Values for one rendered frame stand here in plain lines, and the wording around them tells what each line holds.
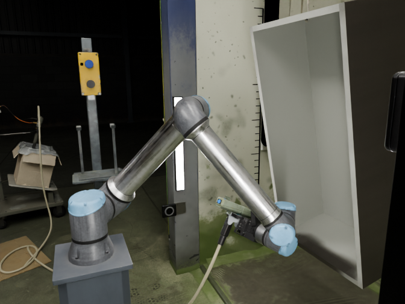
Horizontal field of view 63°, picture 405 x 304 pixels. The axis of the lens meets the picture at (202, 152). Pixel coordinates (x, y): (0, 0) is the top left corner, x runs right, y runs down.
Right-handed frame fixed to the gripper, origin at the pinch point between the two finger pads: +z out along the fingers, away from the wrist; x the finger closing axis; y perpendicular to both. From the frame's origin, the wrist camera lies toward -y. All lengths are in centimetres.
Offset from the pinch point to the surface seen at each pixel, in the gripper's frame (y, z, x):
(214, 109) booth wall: -57, 61, 15
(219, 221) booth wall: 13, 57, 59
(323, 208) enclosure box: -23, -4, 77
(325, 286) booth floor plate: 23, -13, 100
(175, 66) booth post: -68, 70, -20
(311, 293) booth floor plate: 29, -11, 89
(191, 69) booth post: -72, 67, -11
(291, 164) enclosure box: -38, 4, 39
